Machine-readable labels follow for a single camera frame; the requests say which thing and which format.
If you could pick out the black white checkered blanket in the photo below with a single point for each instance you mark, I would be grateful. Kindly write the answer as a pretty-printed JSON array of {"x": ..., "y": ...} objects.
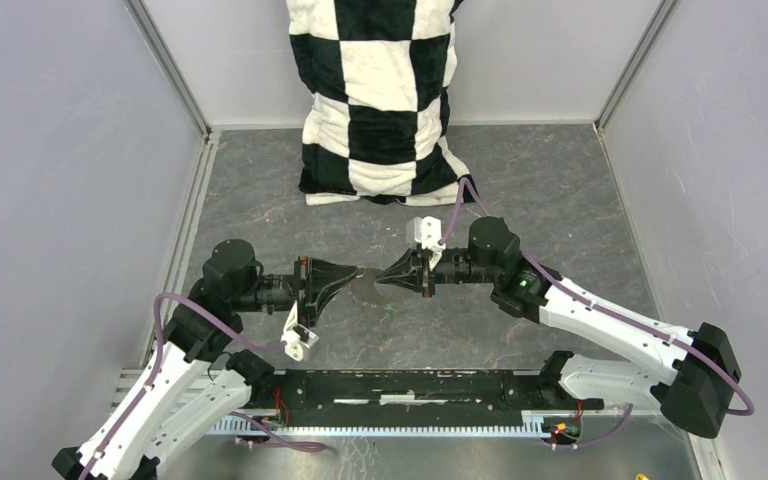
[{"x": 378, "y": 73}]

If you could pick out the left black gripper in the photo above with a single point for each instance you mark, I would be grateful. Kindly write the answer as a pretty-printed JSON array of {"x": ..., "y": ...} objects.
[{"x": 327, "y": 279}]

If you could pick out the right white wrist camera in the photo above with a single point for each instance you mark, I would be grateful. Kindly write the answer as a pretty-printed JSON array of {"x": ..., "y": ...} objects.
[{"x": 425, "y": 234}]

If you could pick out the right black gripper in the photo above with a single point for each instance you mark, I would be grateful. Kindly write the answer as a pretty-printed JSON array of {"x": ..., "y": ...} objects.
[{"x": 428, "y": 282}]

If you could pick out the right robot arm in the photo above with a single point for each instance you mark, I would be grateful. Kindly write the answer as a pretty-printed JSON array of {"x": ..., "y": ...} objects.
[{"x": 690, "y": 375}]

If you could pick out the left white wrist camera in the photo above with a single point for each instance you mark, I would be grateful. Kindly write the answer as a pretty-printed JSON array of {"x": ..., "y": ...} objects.
[{"x": 297, "y": 339}]

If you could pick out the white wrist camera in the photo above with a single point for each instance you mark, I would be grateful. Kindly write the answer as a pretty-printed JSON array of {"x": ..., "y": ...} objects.
[
  {"x": 425, "y": 234},
  {"x": 297, "y": 339}
]

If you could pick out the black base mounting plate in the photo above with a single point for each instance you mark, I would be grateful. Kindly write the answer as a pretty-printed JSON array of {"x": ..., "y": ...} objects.
[{"x": 395, "y": 415}]

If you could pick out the grey slotted cable duct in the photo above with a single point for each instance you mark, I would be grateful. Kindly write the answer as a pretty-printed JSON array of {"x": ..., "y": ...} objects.
[{"x": 528, "y": 427}]

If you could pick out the large metal keyring plate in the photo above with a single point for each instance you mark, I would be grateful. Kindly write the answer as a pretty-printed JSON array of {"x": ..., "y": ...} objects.
[{"x": 363, "y": 287}]

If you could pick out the aluminium frame rail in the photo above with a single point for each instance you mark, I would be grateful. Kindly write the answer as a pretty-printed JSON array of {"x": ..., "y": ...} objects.
[{"x": 599, "y": 385}]

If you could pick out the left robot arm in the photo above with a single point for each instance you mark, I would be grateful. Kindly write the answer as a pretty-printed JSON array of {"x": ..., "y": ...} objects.
[{"x": 206, "y": 360}]

